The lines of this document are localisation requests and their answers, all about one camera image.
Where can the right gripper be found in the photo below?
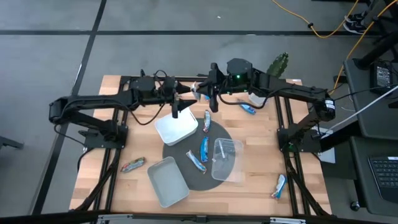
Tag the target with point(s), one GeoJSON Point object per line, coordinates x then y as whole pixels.
{"type": "Point", "coordinates": [214, 105]}

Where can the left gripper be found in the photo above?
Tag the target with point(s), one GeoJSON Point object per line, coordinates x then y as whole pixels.
{"type": "Point", "coordinates": [175, 109]}

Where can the multicolour wrapper granola bar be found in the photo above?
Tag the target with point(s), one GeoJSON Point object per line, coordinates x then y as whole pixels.
{"type": "Point", "coordinates": [207, 121]}

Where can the dark multicolour granola bar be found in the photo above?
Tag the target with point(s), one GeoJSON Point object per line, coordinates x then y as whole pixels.
{"type": "Point", "coordinates": [132, 165]}

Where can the light blue orange granola bar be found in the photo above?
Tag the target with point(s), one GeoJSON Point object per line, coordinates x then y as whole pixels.
{"type": "Point", "coordinates": [280, 186]}

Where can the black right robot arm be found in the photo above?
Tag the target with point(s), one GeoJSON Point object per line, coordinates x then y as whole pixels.
{"type": "Point", "coordinates": [295, 90]}

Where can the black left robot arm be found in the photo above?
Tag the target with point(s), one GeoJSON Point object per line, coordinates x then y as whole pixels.
{"type": "Point", "coordinates": [93, 102]}

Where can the bright blue granola bar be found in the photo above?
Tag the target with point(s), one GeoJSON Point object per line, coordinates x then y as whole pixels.
{"type": "Point", "coordinates": [204, 149]}

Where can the white plastic bin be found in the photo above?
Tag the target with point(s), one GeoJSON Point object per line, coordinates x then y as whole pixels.
{"type": "Point", "coordinates": [175, 127]}

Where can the round dark woven mat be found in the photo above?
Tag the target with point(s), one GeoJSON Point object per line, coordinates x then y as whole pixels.
{"type": "Point", "coordinates": [217, 132]}

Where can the green cactus in white pot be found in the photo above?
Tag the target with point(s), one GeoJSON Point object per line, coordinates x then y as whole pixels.
{"type": "Point", "coordinates": [278, 65]}

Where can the clear plastic container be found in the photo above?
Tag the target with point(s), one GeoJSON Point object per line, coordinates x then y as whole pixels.
{"type": "Point", "coordinates": [228, 169]}

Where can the grey rectangular tray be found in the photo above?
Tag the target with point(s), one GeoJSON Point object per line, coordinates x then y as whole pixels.
{"type": "Point", "coordinates": [168, 183]}

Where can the dark grey desk top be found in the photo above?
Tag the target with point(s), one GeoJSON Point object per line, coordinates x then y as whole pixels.
{"type": "Point", "coordinates": [360, 174]}
{"type": "Point", "coordinates": [360, 81]}

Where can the light grey rod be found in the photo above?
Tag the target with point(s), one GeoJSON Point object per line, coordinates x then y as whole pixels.
{"type": "Point", "coordinates": [360, 109]}

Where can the person's shoe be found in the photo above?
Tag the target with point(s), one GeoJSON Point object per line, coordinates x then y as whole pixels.
{"type": "Point", "coordinates": [354, 28]}
{"type": "Point", "coordinates": [356, 16]}

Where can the black desk foot beam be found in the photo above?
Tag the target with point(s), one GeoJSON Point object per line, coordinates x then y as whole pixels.
{"type": "Point", "coordinates": [376, 49]}

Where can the black power adapter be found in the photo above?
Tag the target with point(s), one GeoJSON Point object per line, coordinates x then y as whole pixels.
{"type": "Point", "coordinates": [382, 76]}

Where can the black furniture foot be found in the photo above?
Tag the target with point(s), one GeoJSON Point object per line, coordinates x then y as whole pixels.
{"type": "Point", "coordinates": [11, 143]}

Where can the black metal crossbar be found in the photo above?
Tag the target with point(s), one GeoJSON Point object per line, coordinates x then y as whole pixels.
{"type": "Point", "coordinates": [46, 217]}

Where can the person's leg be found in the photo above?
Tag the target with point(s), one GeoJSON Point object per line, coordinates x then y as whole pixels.
{"type": "Point", "coordinates": [373, 7]}

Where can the black caster wheel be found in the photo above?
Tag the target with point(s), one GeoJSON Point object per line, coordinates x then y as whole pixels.
{"type": "Point", "coordinates": [354, 206]}

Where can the black laptop keyboard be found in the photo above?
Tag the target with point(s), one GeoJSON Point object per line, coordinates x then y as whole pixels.
{"type": "Point", "coordinates": [385, 177]}

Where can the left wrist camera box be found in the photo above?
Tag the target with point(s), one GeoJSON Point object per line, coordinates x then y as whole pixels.
{"type": "Point", "coordinates": [169, 84]}

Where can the black aluminium table frame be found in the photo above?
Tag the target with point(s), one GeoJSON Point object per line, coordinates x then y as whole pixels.
{"type": "Point", "coordinates": [133, 77]}

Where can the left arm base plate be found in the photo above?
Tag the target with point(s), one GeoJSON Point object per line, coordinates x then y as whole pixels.
{"type": "Point", "coordinates": [93, 143]}

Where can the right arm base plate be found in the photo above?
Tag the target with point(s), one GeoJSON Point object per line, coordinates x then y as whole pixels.
{"type": "Point", "coordinates": [308, 144]}

